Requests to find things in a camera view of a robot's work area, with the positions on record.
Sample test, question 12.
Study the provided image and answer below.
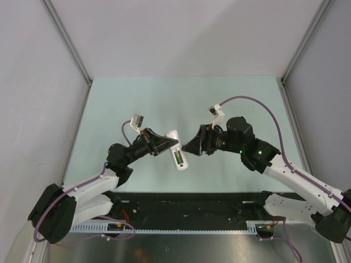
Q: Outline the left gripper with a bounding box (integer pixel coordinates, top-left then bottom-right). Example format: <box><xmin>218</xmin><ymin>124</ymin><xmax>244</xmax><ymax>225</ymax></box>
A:
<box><xmin>123</xmin><ymin>128</ymin><xmax>178</xmax><ymax>166</ymax></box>

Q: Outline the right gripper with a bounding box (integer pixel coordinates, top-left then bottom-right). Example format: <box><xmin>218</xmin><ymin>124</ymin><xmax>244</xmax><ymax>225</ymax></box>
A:
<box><xmin>182</xmin><ymin>124</ymin><xmax>243</xmax><ymax>157</ymax></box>

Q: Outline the white remote control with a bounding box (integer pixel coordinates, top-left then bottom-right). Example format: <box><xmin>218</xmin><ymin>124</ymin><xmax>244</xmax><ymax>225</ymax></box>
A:
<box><xmin>165</xmin><ymin>130</ymin><xmax>189</xmax><ymax>171</ymax></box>

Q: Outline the green battery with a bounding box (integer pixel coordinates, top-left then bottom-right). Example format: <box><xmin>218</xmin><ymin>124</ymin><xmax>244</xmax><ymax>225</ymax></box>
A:
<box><xmin>174</xmin><ymin>151</ymin><xmax>184</xmax><ymax>166</ymax></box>

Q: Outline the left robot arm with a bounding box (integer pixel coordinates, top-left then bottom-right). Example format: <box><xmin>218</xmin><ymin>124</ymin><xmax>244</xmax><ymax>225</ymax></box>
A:
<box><xmin>28</xmin><ymin>128</ymin><xmax>180</xmax><ymax>244</ymax></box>

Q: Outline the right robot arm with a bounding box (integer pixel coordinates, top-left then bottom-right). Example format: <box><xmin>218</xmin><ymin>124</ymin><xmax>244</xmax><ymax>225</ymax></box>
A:
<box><xmin>182</xmin><ymin>117</ymin><xmax>350</xmax><ymax>243</ymax></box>

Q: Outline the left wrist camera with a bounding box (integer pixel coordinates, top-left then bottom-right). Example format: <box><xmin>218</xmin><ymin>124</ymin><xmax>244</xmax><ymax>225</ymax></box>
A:
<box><xmin>129</xmin><ymin>114</ymin><xmax>144</xmax><ymax>129</ymax></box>

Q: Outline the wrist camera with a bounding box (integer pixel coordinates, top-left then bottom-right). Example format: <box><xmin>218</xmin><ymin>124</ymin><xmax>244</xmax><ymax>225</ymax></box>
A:
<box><xmin>129</xmin><ymin>114</ymin><xmax>144</xmax><ymax>129</ymax></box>
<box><xmin>208</xmin><ymin>104</ymin><xmax>225</xmax><ymax>126</ymax></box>

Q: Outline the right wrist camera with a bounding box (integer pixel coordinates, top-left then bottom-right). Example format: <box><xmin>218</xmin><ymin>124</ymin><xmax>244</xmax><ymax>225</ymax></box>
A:
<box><xmin>208</xmin><ymin>104</ymin><xmax>225</xmax><ymax>126</ymax></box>

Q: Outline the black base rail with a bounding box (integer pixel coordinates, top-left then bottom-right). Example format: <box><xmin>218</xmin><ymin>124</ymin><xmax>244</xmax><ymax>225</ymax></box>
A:
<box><xmin>106</xmin><ymin>191</ymin><xmax>279</xmax><ymax>230</ymax></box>

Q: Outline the white cable duct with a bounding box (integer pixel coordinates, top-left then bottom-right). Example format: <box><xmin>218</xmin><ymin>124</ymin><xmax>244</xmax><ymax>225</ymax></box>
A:
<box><xmin>69</xmin><ymin>221</ymin><xmax>273</xmax><ymax>235</ymax></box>

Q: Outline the right aluminium frame post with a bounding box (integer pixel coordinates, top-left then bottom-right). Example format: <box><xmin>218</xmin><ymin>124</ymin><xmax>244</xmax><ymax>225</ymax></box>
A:
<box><xmin>281</xmin><ymin>0</ymin><xmax>334</xmax><ymax>83</ymax></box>

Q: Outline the aluminium frame post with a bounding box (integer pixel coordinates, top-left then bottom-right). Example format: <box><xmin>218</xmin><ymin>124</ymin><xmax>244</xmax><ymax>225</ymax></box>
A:
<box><xmin>41</xmin><ymin>0</ymin><xmax>93</xmax><ymax>87</ymax></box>
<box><xmin>281</xmin><ymin>0</ymin><xmax>334</xmax><ymax>83</ymax></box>

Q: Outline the left aluminium frame post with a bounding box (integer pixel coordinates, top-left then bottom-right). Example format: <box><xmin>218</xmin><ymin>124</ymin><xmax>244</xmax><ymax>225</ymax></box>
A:
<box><xmin>41</xmin><ymin>0</ymin><xmax>93</xmax><ymax>87</ymax></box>

